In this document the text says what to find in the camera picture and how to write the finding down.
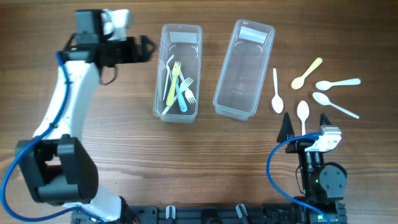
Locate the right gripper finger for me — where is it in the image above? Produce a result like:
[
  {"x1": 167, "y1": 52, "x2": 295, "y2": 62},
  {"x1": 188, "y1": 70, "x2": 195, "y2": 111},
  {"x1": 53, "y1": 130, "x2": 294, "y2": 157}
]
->
[
  {"x1": 320, "y1": 113, "x2": 331, "y2": 126},
  {"x1": 277, "y1": 112, "x2": 295, "y2": 143}
]

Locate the thin white spoon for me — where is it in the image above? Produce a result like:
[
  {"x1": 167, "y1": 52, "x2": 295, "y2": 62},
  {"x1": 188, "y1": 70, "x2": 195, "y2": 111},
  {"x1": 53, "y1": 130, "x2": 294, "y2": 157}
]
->
[{"x1": 271, "y1": 68, "x2": 284, "y2": 113}]

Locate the light blue plastic spoon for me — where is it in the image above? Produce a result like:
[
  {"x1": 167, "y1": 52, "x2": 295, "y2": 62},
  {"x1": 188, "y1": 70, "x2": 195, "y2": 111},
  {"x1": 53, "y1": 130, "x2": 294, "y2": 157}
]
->
[{"x1": 315, "y1": 78, "x2": 361, "y2": 91}]

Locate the yellow plastic spoon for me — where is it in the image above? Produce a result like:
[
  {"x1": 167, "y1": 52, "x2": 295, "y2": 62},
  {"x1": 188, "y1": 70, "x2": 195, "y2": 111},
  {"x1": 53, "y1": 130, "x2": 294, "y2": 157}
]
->
[{"x1": 291, "y1": 57, "x2": 323, "y2": 90}]

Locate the curved white plastic fork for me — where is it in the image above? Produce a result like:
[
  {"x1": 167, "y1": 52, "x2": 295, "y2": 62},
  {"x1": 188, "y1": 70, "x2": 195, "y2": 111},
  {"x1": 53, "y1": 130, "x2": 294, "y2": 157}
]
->
[{"x1": 163, "y1": 54, "x2": 174, "y2": 100}]

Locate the yellow plastic fork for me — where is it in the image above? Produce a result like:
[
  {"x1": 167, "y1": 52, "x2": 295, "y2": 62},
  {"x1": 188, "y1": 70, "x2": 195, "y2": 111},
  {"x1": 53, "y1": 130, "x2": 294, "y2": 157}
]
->
[{"x1": 166, "y1": 61, "x2": 181, "y2": 106}]

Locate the thin white fork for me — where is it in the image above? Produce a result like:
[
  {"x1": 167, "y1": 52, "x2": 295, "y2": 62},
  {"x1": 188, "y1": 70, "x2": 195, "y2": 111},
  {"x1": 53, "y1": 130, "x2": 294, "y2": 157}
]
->
[{"x1": 180, "y1": 73, "x2": 197, "y2": 104}]

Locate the light blue plastic fork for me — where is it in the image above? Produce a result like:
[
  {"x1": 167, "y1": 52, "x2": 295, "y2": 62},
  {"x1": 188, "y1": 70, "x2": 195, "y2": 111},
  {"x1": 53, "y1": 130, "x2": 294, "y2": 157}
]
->
[{"x1": 175, "y1": 79, "x2": 187, "y2": 112}]

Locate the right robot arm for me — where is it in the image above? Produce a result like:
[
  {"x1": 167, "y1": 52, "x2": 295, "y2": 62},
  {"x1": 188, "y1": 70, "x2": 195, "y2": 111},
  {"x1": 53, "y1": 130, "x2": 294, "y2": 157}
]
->
[{"x1": 272, "y1": 139, "x2": 348, "y2": 223}]

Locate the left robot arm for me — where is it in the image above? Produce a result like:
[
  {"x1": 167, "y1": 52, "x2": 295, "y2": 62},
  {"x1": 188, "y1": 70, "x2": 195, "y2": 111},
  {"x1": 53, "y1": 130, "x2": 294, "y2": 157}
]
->
[{"x1": 16, "y1": 9, "x2": 155, "y2": 223}]

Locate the right clear plastic container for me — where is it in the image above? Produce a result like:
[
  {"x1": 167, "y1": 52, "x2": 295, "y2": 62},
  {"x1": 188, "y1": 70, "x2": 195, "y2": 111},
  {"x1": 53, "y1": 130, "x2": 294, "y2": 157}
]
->
[{"x1": 213, "y1": 19, "x2": 275, "y2": 121}]

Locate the clear plastic container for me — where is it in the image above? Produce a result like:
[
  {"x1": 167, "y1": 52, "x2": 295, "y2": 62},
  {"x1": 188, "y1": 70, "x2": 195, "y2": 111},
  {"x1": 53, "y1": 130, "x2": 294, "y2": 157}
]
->
[
  {"x1": 213, "y1": 19, "x2": 275, "y2": 121},
  {"x1": 153, "y1": 24, "x2": 203, "y2": 123}
]

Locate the left clear plastic container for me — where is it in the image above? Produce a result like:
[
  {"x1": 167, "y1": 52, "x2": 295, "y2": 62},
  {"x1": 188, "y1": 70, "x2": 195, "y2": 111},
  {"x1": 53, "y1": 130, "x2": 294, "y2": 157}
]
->
[{"x1": 153, "y1": 24, "x2": 203, "y2": 123}]

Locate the right blue cable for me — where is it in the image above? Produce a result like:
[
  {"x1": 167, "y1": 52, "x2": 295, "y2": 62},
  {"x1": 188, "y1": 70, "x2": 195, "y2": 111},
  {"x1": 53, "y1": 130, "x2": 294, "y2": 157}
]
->
[{"x1": 266, "y1": 133, "x2": 332, "y2": 224}]

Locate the blue cable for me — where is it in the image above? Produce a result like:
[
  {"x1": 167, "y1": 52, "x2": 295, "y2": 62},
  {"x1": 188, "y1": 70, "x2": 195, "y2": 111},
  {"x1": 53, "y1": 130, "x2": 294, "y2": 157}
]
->
[
  {"x1": 0, "y1": 51, "x2": 106, "y2": 224},
  {"x1": 266, "y1": 133, "x2": 332, "y2": 224}
]

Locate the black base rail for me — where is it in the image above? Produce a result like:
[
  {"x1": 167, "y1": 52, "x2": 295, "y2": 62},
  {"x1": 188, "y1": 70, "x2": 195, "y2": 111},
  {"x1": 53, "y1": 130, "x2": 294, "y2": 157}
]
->
[{"x1": 70, "y1": 203, "x2": 348, "y2": 224}]

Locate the left blue cable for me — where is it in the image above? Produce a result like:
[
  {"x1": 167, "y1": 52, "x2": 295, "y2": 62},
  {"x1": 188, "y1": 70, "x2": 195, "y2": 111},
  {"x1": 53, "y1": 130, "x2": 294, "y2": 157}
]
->
[{"x1": 0, "y1": 51, "x2": 106, "y2": 224}]

